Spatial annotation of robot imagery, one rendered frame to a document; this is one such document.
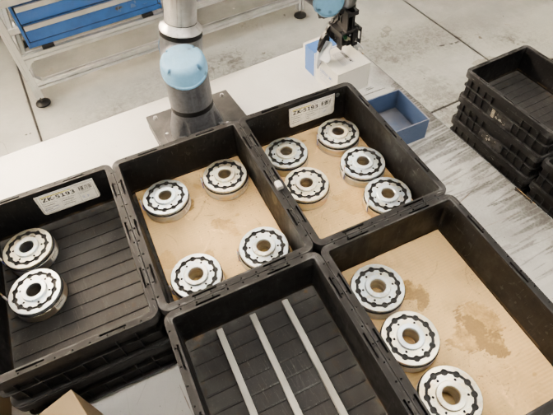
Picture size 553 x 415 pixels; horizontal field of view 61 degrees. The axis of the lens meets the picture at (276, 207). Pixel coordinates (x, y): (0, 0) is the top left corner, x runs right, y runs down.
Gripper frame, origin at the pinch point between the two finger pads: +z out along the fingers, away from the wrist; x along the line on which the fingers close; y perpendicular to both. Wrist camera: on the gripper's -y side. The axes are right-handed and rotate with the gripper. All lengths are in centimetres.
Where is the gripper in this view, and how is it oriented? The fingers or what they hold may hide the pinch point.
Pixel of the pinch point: (336, 59)
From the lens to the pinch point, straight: 157.5
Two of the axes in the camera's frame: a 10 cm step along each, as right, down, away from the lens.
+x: 8.7, -4.1, 2.6
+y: 4.9, 6.8, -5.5
